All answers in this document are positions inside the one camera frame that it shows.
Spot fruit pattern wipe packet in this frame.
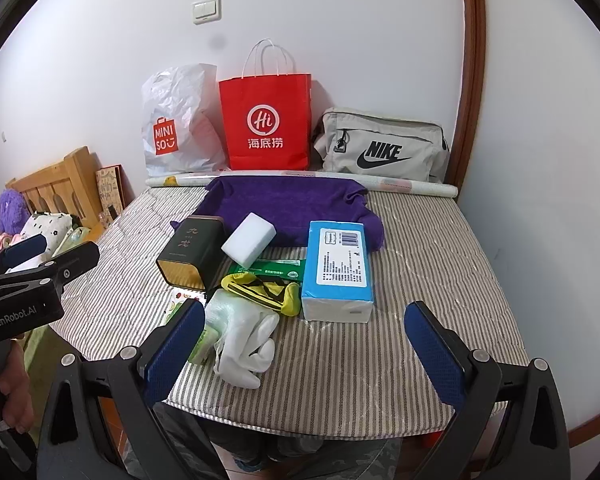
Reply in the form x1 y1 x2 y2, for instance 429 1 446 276
162 287 206 325

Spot white gloves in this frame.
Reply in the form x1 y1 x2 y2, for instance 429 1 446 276
206 288 279 390

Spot blue tissue box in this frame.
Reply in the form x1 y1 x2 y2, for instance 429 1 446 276
301 221 375 324

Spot yellow Adidas pouch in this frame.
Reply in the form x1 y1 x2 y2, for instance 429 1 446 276
221 272 301 318

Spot white sponge block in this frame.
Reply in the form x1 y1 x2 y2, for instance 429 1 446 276
221 212 276 269

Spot green wet wipes packet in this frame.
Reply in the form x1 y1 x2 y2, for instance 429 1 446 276
227 259 306 282

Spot green cassette tissue pack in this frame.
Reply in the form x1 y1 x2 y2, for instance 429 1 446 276
187 325 220 365

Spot person's left hand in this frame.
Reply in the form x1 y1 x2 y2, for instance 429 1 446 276
0 339 34 434

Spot white spotted pillow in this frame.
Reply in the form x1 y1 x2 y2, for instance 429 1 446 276
8 212 73 272

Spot purple plush toy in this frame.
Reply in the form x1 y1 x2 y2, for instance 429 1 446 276
0 188 30 235

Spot wooden headboard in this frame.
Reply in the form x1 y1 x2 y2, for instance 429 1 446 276
5 146 102 229

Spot brown patterned book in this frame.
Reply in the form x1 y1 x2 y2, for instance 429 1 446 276
95 165 125 224

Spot dark green tea tin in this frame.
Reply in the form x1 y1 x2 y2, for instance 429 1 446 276
156 214 226 292

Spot striped mattress pad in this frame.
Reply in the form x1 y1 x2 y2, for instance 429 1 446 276
49 186 531 441

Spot white Miniso plastic bag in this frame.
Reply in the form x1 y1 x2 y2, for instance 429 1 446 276
142 64 227 178

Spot rolled patterned paper tube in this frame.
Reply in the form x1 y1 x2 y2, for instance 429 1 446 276
145 170 458 198

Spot purple towel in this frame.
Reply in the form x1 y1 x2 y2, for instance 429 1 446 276
195 176 385 252

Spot red Hi paper bag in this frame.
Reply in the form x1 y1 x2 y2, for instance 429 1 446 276
219 72 312 170

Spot beige Nike bag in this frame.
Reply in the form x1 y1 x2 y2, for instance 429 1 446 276
314 107 449 183

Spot brown wooden door frame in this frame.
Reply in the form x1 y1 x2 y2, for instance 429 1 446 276
445 0 486 191

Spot white wall light switch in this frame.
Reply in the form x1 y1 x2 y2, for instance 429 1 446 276
192 0 222 25

